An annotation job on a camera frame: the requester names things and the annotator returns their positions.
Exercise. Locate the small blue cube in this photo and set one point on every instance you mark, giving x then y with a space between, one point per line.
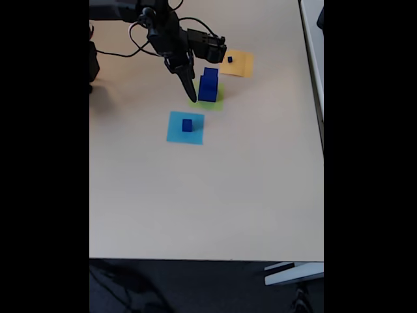
187 125

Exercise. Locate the green paper square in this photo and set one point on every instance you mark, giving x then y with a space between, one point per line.
208 105

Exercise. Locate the light blue paper square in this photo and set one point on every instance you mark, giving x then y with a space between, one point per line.
176 133

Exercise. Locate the yellow paper square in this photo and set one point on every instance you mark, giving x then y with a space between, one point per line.
242 63

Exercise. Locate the large blue cube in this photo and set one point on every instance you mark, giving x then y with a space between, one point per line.
208 91

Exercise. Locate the medium blue cube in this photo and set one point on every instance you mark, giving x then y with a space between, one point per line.
211 72

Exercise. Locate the white neighbouring table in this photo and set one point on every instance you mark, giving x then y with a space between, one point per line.
314 49

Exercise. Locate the dark object beside table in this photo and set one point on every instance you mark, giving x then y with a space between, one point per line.
321 19

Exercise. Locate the white table foot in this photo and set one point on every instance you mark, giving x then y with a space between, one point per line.
293 273

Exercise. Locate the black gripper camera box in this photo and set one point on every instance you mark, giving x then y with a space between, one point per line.
208 45

